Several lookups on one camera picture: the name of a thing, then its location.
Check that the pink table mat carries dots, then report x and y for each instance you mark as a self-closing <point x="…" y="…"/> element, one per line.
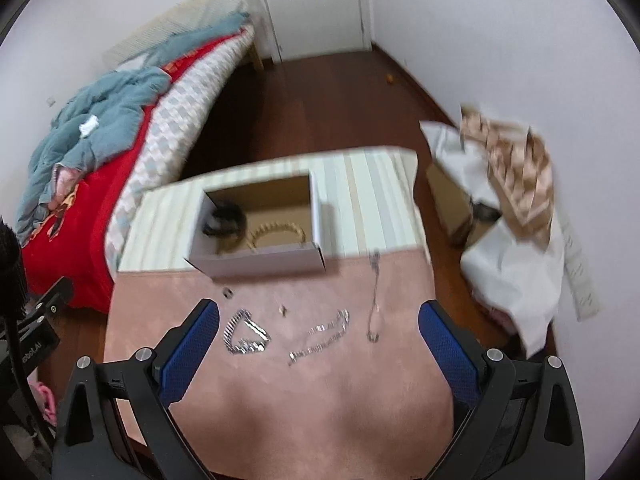
<point x="375" y="405"/>

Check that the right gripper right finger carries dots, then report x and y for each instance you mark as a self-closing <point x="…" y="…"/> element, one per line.
<point x="512" y="419"/>

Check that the red bed sheet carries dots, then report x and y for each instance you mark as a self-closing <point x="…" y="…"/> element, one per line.
<point x="69" y="243"/>

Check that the blue-grey blanket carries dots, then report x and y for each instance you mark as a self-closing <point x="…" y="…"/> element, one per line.
<point x="102" y="121"/>

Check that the white door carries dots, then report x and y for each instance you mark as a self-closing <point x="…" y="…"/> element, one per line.
<point x="307" y="28"/>

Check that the silver chain bracelet blue stones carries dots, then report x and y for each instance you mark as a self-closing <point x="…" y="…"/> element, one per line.
<point x="321" y="337"/>

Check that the brown cardboard box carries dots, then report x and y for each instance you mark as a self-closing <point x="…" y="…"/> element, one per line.
<point x="464" y="221"/>

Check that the checkered white quilt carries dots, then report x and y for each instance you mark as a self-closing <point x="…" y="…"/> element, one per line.
<point x="176" y="123"/>

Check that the white wrapping paper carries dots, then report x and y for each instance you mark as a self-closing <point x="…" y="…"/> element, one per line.
<point x="519" y="281"/>

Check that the white wall socket strip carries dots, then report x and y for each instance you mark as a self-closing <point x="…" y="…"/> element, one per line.
<point x="585" y="297"/>

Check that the white cardboard box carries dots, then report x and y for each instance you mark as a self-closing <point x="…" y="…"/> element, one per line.
<point x="264" y="228"/>

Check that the brown patterned paper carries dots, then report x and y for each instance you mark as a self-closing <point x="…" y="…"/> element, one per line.
<point x="519" y="169"/>

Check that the striped pillow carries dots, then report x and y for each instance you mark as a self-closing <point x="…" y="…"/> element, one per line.
<point x="185" y="16"/>

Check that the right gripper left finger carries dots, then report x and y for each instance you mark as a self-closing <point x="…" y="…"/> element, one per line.
<point x="91" y="439"/>

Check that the striped pale table cloth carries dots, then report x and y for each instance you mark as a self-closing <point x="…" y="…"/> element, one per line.
<point x="366" y="197"/>

